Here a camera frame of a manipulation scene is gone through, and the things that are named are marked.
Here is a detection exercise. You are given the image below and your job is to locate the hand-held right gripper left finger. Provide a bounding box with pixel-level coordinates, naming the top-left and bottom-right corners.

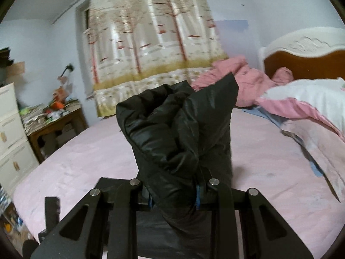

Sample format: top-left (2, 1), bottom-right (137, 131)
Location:
top-left (30, 178), bottom-right (153, 259)

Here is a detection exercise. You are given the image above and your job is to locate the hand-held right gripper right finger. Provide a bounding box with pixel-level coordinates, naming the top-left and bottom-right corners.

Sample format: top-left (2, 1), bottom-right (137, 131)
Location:
top-left (194, 178), bottom-right (314, 259)

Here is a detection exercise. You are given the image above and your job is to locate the black jacket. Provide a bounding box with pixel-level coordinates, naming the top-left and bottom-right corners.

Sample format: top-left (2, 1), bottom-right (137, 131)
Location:
top-left (115, 72), bottom-right (240, 253)

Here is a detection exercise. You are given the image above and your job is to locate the pink bed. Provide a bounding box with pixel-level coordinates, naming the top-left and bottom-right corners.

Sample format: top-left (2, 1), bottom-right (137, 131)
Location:
top-left (12, 105), bottom-right (345, 259)

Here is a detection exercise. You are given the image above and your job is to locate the wooden desk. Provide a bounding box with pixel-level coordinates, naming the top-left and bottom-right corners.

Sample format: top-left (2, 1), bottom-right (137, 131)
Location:
top-left (27, 105), bottom-right (89, 164)

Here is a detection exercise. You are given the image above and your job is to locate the white drawer cabinet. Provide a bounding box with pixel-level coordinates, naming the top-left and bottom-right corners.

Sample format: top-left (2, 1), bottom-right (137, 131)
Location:
top-left (0, 82), bottom-right (40, 195)

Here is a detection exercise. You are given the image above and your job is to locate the pile of papers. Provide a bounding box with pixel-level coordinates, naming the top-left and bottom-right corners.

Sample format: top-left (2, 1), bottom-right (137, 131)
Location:
top-left (20, 105), bottom-right (52, 135)

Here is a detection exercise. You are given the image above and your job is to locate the orange toy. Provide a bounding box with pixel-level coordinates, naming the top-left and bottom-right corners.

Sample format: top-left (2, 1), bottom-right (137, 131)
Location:
top-left (44, 86), bottom-right (69, 114)

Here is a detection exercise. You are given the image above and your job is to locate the pink quilted jacket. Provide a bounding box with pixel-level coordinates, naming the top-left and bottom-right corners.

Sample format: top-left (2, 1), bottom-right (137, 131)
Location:
top-left (191, 56), bottom-right (294, 108)

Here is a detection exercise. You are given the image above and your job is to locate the pink and white quilt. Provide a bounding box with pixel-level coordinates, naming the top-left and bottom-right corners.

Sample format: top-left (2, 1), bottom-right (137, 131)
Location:
top-left (255, 78), bottom-right (345, 203)

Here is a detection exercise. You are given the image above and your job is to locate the cardboard box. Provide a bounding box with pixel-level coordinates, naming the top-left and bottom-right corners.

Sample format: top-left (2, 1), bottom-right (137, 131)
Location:
top-left (5, 62), bottom-right (26, 85)

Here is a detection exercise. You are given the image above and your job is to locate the tree print curtain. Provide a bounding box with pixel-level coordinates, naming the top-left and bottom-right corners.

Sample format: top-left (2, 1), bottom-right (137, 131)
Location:
top-left (82, 0), bottom-right (229, 116)

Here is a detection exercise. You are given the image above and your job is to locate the white and brown headboard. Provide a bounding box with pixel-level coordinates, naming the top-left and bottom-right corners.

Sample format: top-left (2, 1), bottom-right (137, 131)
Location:
top-left (259, 26), bottom-right (345, 83)

